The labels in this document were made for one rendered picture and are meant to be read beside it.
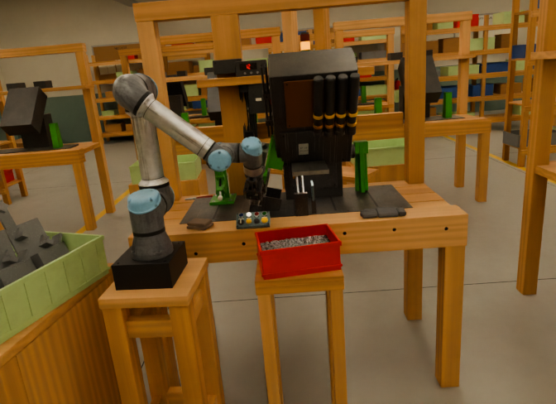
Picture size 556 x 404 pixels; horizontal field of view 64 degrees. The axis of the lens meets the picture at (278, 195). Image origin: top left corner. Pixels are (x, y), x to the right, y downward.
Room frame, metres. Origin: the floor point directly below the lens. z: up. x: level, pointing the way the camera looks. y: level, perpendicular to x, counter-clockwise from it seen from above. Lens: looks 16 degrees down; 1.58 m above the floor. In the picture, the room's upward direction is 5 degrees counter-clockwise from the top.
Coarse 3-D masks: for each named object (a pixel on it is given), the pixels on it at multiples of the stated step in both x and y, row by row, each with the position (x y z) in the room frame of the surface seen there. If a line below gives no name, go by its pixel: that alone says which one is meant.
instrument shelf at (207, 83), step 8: (360, 72) 2.30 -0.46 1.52; (368, 72) 2.29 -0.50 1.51; (200, 80) 2.32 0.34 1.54; (208, 80) 2.32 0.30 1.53; (216, 80) 2.32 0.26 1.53; (224, 80) 2.32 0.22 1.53; (232, 80) 2.31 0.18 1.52; (240, 80) 2.31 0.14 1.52; (248, 80) 2.31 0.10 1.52; (256, 80) 2.31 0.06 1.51; (264, 80) 2.31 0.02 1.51; (200, 88) 2.32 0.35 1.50
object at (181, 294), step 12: (192, 264) 1.62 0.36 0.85; (204, 264) 1.62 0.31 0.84; (180, 276) 1.52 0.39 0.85; (192, 276) 1.51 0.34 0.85; (108, 288) 1.46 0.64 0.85; (168, 288) 1.43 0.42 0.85; (180, 288) 1.42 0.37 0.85; (192, 288) 1.43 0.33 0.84; (108, 300) 1.38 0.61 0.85; (120, 300) 1.38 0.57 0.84; (132, 300) 1.38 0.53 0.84; (144, 300) 1.37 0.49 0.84; (156, 300) 1.37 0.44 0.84; (168, 300) 1.37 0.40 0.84; (180, 300) 1.36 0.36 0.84
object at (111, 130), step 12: (120, 60) 11.41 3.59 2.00; (132, 60) 11.35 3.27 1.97; (96, 72) 11.85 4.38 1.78; (120, 72) 11.44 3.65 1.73; (132, 72) 11.49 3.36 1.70; (108, 96) 11.49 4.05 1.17; (120, 108) 11.49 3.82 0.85; (192, 108) 11.51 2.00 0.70; (108, 132) 11.49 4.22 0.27; (120, 132) 11.41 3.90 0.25
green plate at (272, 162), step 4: (272, 136) 2.05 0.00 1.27; (272, 140) 2.05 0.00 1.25; (272, 144) 2.07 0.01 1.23; (272, 148) 2.07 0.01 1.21; (268, 152) 2.06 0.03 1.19; (272, 152) 2.07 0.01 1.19; (268, 156) 2.06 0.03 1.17; (272, 156) 2.07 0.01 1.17; (276, 156) 2.07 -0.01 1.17; (268, 160) 2.05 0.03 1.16; (272, 160) 2.07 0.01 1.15; (276, 160) 2.07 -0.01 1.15; (280, 160) 2.07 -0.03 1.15; (268, 164) 2.06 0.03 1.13; (272, 164) 2.07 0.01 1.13; (276, 164) 2.07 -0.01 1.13; (280, 164) 2.07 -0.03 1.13; (272, 168) 2.07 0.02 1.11; (276, 168) 2.07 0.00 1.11; (280, 168) 2.07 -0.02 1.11
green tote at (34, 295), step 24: (72, 240) 1.79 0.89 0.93; (96, 240) 1.70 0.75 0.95; (48, 264) 1.47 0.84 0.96; (72, 264) 1.57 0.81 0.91; (96, 264) 1.68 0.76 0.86; (24, 288) 1.37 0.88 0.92; (48, 288) 1.45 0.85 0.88; (72, 288) 1.54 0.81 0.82; (0, 312) 1.28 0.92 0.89; (24, 312) 1.35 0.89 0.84; (48, 312) 1.43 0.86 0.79; (0, 336) 1.26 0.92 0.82
